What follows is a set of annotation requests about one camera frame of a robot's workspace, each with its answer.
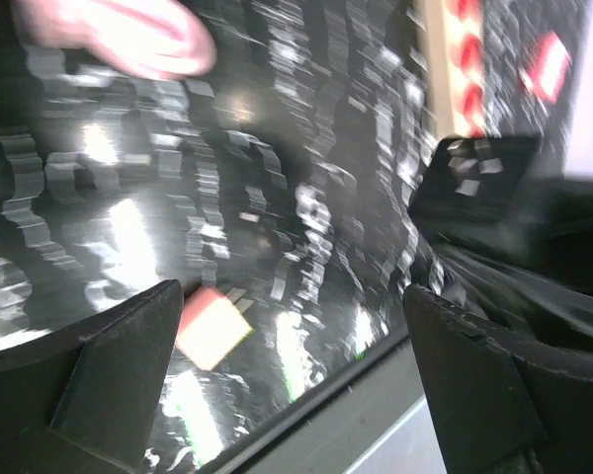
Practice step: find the beige red power strip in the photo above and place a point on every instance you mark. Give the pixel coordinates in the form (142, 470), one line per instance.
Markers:
(452, 43)

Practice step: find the pink cube plug adapter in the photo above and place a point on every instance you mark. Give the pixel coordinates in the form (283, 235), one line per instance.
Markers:
(210, 327)

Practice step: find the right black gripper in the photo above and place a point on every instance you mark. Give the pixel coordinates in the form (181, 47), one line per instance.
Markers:
(522, 249)

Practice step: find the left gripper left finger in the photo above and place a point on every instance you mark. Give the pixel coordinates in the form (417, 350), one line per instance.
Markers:
(83, 399)

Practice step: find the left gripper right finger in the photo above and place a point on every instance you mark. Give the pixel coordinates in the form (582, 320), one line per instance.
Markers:
(500, 401)

